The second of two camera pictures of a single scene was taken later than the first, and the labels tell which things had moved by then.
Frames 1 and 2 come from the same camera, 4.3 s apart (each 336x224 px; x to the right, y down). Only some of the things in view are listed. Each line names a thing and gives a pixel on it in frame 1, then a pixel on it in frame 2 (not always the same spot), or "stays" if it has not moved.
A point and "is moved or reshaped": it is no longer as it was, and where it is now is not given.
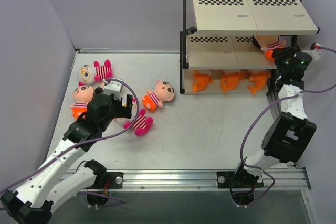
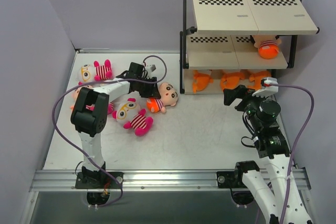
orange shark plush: x=260 y=80 stays
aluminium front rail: x=200 y=181 stays
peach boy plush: x=268 y=43 is moved or reshaped
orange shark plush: x=230 y=81 stays
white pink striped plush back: x=88 y=74 stays
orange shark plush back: x=200 y=81 stays
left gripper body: x=122 y=107 to x=146 y=91
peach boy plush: x=164 y=92 is moved or reshaped
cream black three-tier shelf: x=218 y=54 stays
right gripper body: x=281 y=54 to x=239 y=101
